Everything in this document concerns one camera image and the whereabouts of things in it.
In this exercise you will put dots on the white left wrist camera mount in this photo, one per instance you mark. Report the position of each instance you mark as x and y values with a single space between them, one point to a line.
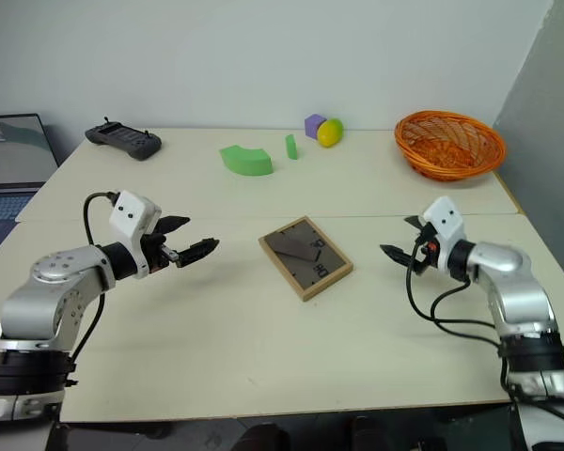
130 211

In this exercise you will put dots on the laptop computer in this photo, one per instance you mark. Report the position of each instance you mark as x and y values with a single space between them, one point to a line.
14 155

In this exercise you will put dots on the dark rounded shape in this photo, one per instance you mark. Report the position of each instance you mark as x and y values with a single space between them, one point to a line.
263 438

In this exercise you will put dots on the yellow green toy lemon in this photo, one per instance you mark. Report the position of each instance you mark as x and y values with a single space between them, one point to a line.
330 134

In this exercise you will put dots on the purple cube block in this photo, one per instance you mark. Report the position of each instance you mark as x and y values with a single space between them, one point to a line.
313 125

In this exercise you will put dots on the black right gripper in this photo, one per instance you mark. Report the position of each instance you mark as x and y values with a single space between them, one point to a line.
425 258

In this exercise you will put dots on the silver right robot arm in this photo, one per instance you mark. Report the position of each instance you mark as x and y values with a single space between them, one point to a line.
517 282

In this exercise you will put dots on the wooden-framed grey board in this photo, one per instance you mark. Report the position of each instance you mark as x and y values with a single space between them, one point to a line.
310 263

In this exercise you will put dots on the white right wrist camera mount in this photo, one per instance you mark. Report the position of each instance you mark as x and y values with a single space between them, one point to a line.
446 221

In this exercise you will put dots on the black handheld remote controller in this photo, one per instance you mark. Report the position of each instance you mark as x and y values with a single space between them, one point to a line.
124 139

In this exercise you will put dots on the orange woven basket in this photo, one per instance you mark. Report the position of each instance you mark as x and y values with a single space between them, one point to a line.
451 150

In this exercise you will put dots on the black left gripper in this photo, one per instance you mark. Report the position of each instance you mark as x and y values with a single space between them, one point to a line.
152 251

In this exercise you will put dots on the green arch foam block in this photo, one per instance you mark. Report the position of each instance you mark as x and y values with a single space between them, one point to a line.
244 162

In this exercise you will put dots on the small green foam block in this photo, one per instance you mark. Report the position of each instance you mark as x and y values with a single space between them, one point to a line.
291 148

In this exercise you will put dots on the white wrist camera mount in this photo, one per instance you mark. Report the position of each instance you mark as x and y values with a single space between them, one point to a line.
446 221
130 211

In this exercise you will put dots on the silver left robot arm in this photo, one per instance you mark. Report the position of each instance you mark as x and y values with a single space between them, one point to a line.
51 291

